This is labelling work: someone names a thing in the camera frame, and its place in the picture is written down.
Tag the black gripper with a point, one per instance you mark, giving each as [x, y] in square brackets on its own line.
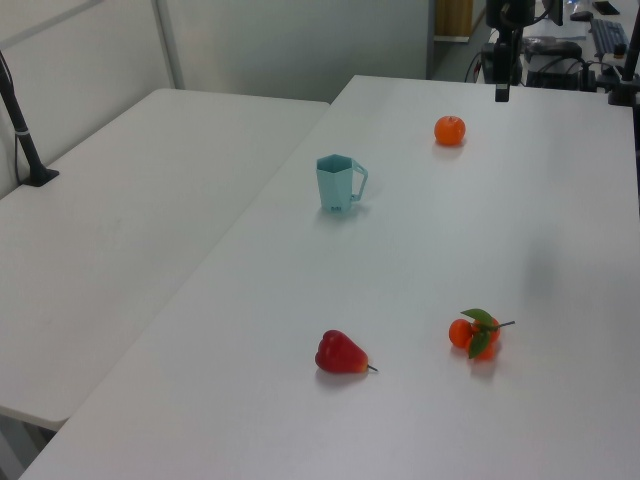
[510, 10]

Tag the teal hexagonal mug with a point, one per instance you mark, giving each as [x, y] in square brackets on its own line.
[332, 185]

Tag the black equipment box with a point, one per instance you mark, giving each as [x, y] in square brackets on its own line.
[555, 72]

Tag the black monitor stand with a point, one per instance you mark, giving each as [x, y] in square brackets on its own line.
[554, 11]

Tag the brown wooden cabinet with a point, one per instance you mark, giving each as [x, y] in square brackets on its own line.
[452, 17]

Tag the black computer mouse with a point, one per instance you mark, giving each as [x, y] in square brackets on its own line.
[581, 15]

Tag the round orange fruit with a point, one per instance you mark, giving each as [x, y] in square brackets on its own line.
[450, 131]

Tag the black computer keyboard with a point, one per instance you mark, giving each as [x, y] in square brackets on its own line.
[609, 34]

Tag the black smartphone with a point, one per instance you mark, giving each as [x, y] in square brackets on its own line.
[606, 7]

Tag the red tomato with leaf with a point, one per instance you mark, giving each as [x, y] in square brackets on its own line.
[459, 333]

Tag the red pear-shaped fruit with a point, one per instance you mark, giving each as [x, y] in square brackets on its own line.
[337, 352]

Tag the white side table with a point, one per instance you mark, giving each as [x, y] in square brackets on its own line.
[125, 200]

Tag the black clamp-mounted camera stand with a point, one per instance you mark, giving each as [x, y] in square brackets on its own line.
[625, 75]

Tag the grey partition frame post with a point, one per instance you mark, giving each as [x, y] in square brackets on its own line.
[169, 45]

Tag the black camera pole with base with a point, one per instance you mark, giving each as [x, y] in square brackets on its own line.
[22, 131]

